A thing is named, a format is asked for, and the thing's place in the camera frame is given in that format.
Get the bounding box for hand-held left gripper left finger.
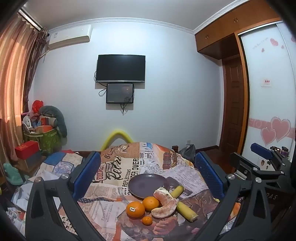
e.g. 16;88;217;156
25;151;102;241

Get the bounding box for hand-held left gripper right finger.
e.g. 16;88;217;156
195;151;272;241

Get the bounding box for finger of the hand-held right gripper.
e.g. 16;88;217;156
230;152;287;183
250;142;295;169

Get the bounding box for short sugarcane stick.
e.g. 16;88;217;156
169;185;185;198

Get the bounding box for yellow-green banana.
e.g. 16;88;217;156
176;201;199;222

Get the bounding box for peeled pomelo piece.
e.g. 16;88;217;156
151;199;178;219
153;187;174;207

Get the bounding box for large orange with sticker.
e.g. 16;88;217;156
126;201;146;218

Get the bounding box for dark round plate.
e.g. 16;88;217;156
128;173;170;201

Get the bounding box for plain orange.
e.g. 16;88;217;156
142;196;160;212

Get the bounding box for patchwork blanket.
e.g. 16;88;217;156
7;149;85;241

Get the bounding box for newspaper print cloth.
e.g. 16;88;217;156
77;141;241;241

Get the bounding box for black bag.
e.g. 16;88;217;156
178;144;196;163

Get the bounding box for white wardrobe door with hearts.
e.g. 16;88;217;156
238;22;296;158

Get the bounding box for yellow foam tube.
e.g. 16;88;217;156
100;130;134;151

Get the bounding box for green storage box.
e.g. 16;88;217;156
23;128;61;155

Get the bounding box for brown wooden door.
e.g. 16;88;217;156
221;56;245;151

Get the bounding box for grey box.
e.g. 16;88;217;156
24;152;47;168

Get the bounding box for red box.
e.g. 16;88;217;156
14;141;40;160

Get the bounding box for teal plush toy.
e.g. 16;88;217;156
3;163;23;184

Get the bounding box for small white fan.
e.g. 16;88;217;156
23;116;33;133

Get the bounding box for red plastic bag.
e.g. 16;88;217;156
32;100;44;114

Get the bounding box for pink curtain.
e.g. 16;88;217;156
0;14;40;181

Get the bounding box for brown curtain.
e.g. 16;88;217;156
23;28;49;116

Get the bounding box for wooden overhead cabinet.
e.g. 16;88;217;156
194;0;281;61

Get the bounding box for white air conditioner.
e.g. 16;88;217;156
47;24;93;49

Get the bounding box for small black wall monitor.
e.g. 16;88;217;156
106;83;134;104

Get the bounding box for black wall television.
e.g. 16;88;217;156
95;54;146;83

